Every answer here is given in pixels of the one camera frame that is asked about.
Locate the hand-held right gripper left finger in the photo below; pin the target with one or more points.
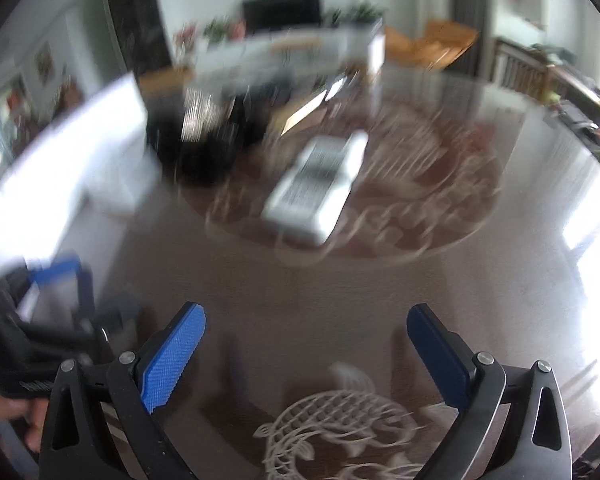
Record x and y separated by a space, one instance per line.
175 355

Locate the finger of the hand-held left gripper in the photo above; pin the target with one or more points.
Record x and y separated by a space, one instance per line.
120 310
55 270

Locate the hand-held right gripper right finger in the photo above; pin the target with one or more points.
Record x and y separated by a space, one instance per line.
442 360

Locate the white keypad device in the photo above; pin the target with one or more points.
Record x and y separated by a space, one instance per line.
315 185

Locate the person's left hand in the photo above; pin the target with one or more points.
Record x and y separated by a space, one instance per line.
5 406

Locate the white board panel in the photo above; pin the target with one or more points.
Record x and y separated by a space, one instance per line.
65 170

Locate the black box with white label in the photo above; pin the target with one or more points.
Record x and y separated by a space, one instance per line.
205 155

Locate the red flower arrangement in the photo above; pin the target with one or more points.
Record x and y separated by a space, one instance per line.
185 37

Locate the dark glass bookshelf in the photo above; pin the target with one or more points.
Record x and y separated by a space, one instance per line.
135 15

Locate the green plant in white pot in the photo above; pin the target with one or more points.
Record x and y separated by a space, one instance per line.
217 30

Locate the wooden sideboard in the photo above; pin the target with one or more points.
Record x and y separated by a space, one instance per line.
540 75

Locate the white television cabinet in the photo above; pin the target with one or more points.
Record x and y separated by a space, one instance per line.
300 57

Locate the black flat television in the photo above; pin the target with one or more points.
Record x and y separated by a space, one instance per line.
282 10

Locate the grey curtain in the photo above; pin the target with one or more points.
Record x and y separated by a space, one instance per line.
470 10

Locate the large green potted plant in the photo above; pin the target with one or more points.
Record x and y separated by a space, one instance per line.
362 12

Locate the framed wall picture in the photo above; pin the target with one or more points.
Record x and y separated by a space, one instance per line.
43 62

